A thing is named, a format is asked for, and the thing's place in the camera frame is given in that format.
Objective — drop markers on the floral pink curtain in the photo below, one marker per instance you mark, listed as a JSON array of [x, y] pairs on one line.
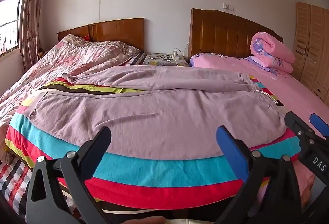
[[29, 38]]

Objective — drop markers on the rolled pink floral blanket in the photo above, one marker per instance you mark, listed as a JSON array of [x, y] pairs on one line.
[[270, 54]]

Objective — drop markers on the window with metal bars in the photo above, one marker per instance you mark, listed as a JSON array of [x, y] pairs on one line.
[[10, 17]]

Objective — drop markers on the white wall switch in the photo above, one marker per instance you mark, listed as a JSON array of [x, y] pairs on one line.
[[227, 7]]

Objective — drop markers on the right wooden headboard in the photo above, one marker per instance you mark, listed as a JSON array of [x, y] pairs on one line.
[[224, 33]]

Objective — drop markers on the plaid checkered sheet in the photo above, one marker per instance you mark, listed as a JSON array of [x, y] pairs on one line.
[[15, 179]]

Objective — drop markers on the right hand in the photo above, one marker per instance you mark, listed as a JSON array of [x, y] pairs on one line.
[[307, 187]]

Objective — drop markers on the pink floral quilt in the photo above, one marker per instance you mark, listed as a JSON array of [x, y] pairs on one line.
[[72, 55]]

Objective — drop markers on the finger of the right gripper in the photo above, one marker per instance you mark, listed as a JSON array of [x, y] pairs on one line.
[[320, 125], [299, 127]]

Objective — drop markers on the left hand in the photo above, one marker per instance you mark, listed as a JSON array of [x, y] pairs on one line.
[[147, 220]]

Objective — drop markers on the beige louvered wardrobe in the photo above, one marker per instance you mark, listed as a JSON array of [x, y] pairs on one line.
[[311, 49]]

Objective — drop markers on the wooden headboard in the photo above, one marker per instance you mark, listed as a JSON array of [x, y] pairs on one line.
[[129, 31], [224, 33]]

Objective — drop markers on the nightstand with floral cloth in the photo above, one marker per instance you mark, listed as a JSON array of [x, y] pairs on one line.
[[161, 59]]

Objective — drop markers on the left wooden headboard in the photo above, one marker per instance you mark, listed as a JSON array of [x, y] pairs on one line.
[[129, 31]]

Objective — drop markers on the mauve knit pants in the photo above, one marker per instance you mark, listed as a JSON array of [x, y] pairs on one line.
[[163, 113]]

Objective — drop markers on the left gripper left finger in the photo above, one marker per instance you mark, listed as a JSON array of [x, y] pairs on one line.
[[45, 200]]

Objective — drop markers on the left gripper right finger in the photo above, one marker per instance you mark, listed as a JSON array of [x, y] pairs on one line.
[[270, 191]]

